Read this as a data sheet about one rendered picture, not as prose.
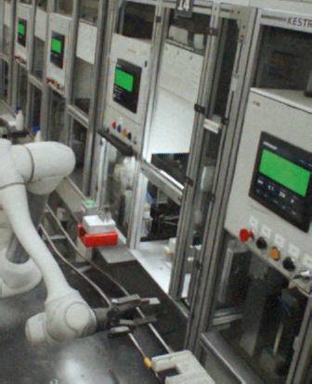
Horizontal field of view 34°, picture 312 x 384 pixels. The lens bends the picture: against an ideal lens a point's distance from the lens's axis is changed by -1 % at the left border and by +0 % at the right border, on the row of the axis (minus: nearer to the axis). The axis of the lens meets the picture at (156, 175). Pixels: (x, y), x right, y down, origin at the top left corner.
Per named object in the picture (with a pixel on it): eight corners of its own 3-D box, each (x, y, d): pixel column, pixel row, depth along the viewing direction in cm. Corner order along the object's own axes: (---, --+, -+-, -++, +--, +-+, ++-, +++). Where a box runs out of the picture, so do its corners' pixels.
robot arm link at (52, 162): (-20, 282, 219) (25, 269, 234) (-5, 311, 211) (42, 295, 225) (14, 134, 178) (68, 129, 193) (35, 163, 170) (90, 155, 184)
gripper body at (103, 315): (95, 338, 164) (122, 334, 168) (97, 316, 161) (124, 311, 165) (87, 324, 170) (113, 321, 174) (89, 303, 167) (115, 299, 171)
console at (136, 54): (97, 126, 257) (107, 32, 242) (149, 126, 270) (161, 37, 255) (132, 153, 222) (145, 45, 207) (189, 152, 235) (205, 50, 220)
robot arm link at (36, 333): (72, 343, 165) (84, 338, 155) (24, 352, 158) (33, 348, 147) (68, 310, 169) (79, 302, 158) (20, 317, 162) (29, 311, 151)
